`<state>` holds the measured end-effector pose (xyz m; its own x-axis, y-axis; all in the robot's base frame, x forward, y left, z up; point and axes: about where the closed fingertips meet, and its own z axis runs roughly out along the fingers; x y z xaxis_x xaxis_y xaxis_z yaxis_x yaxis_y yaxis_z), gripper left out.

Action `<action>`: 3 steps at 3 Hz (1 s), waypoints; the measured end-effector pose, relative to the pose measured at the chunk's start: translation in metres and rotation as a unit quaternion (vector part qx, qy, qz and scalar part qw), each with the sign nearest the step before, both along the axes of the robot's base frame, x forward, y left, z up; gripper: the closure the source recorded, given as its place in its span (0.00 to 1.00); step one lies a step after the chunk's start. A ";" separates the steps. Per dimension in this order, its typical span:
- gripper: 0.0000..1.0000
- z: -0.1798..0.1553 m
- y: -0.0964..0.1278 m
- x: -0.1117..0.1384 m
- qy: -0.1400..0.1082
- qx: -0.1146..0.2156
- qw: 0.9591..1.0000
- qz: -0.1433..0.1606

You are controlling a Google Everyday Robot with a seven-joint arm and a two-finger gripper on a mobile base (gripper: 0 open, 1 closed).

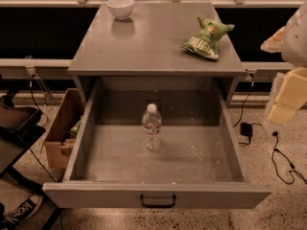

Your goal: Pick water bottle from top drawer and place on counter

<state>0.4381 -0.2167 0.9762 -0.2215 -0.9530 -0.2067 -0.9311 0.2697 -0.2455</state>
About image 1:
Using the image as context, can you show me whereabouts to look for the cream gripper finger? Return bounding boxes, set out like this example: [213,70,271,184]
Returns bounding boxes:
[267,67,307,126]
[260,27,285,53]

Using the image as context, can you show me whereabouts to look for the clear plastic water bottle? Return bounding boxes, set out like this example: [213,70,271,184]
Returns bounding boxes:
[142,103,162,150]

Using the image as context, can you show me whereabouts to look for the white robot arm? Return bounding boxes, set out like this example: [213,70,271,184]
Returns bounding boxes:
[260,3,307,128]

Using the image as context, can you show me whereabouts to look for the open grey top drawer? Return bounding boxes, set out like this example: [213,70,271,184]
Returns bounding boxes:
[43,78,271,209]

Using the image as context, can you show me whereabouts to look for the black power adapter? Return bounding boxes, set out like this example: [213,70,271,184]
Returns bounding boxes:
[240,123,253,138]

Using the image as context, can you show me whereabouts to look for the green chip bag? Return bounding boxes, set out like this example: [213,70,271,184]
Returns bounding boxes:
[181,16,234,60]

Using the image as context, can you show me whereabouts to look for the white ceramic bowl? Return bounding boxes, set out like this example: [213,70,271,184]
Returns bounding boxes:
[106,0,134,19]

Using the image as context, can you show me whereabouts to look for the brown cardboard box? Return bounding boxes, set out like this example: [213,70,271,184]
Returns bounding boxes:
[45,88,84,169]

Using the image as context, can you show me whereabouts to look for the black and white sneaker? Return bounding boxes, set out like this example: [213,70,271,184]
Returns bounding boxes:
[0,195,43,230]

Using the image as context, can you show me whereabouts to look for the black drawer handle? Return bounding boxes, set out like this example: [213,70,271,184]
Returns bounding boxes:
[139,195,177,209]

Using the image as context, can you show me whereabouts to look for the black cable at left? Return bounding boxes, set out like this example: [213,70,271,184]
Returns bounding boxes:
[28,73,57,183]

